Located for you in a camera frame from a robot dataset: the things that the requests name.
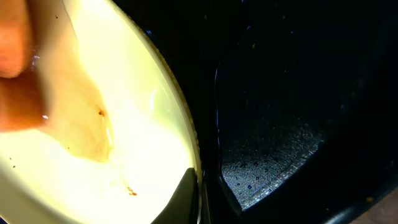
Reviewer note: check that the yellow plate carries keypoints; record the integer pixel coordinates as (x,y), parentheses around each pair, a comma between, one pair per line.
(154,139)

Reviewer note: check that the green yellow sponge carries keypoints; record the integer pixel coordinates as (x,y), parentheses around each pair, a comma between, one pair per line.
(44,86)

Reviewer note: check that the black round tray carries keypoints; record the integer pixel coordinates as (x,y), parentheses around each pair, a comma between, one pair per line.
(294,104)

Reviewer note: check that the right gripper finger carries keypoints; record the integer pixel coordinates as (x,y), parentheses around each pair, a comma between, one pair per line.
(183,205)

